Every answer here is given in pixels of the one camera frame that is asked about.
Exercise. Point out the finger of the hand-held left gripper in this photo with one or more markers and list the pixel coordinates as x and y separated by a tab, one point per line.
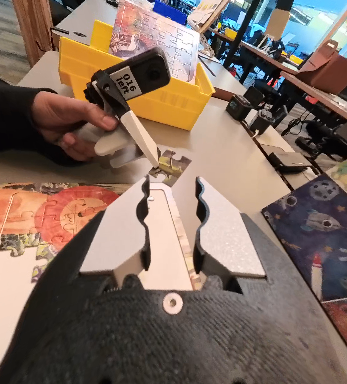
140	135
128	157

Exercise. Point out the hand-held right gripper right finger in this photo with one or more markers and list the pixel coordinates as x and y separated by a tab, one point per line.
230	243

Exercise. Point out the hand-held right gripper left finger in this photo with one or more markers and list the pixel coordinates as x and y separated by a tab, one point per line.
113	240

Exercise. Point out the lion jigsaw puzzle board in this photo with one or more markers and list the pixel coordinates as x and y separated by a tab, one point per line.
11	270

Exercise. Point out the person's left hand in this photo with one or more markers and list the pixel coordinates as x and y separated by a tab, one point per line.
59	117

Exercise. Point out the yellow plastic bin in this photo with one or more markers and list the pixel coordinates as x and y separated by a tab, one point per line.
167	105

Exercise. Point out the colourful jigsaw puzzle board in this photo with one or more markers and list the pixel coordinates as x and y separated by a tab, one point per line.
173	45

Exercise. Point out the blue plastic crate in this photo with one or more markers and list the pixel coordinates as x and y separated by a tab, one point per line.
173	13

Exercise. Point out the space print puzzle box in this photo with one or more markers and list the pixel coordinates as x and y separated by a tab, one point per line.
311	234

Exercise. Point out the plywood stand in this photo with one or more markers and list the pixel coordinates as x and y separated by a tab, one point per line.
206	12

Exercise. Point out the grey metal box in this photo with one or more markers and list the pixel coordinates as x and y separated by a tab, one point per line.
287	159

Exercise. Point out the black charger case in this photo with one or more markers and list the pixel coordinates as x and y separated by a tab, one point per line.
242	105

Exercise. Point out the black pillar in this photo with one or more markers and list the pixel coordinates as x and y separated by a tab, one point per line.
242	30

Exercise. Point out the black power adapter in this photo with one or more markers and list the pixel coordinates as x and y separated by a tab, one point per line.
263	120

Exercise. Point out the black office chair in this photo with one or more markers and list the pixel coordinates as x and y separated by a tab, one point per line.
320	132

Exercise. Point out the brown desk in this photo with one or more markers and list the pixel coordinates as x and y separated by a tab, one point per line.
326	100

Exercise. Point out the brown cardboard box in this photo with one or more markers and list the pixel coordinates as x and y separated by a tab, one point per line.
335	75

